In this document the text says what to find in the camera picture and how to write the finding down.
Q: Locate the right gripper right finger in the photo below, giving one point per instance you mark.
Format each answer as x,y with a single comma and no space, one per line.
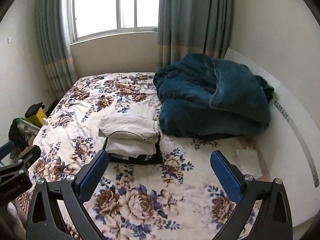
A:
273,220

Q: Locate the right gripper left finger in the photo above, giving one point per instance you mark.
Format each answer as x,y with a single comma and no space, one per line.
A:
45,220

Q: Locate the beige garment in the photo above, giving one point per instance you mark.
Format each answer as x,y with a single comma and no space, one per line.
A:
128,126

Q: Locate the dark clothes pile on floor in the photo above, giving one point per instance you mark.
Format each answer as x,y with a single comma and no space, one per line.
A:
22,133

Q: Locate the yellow box on floor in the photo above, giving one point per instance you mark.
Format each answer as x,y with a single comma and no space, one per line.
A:
35,115

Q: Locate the white headboard panel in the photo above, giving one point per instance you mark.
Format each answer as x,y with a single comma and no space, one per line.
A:
290,145

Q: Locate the floral plush bed blanket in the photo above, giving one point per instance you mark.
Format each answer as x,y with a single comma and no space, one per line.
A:
178,198

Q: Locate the white folded garment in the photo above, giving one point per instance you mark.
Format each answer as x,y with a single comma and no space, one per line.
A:
130,147

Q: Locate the black folded garment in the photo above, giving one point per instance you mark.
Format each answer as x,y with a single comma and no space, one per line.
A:
140,160

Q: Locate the dark teal plush blanket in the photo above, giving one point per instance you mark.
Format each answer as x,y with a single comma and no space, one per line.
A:
204,98

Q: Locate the teal striped curtain left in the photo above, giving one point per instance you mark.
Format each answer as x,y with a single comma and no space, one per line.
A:
54,40

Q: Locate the teal striped curtain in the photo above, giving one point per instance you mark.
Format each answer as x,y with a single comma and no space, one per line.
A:
192,26
54,40

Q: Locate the teal striped curtain right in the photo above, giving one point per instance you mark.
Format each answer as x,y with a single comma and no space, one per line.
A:
192,26

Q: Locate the window with white frame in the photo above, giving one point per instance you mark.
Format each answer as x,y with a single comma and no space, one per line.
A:
89,19

